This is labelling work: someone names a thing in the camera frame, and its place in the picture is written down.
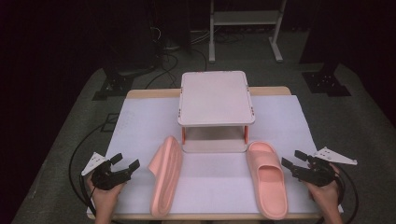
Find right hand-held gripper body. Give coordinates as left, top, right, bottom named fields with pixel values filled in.
left=293, top=147, right=359, bottom=188

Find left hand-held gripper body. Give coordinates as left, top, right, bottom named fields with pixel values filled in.
left=81, top=151, right=132, bottom=191

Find pink slipper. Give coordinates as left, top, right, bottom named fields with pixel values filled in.
left=148, top=135, right=184, bottom=218
left=245, top=140, right=290, bottom=221

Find white shoe rack orange supports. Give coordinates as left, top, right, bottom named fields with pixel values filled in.
left=177, top=70, right=257, bottom=154

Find person's left hand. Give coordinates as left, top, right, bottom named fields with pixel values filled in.
left=86, top=173, right=127, bottom=218

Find person's right hand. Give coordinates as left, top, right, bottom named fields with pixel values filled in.
left=303, top=162, right=342, bottom=217

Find black stand base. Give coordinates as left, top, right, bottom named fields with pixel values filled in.
left=301, top=63, right=352, bottom=98
left=92, top=65, right=135, bottom=102

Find white table mat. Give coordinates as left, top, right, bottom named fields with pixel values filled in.
left=86, top=94, right=344, bottom=217

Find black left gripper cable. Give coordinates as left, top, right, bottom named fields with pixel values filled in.
left=68, top=122, right=108, bottom=220

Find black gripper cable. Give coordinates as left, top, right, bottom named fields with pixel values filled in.
left=68, top=122, right=108, bottom=220
left=317, top=163, right=360, bottom=224

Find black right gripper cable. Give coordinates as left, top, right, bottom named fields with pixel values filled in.
left=317, top=163, right=360, bottom=224

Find black floor cables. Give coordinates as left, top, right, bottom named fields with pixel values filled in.
left=144, top=26, right=208, bottom=91

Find white desk frame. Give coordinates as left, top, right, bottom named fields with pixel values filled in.
left=208, top=0, right=288, bottom=64

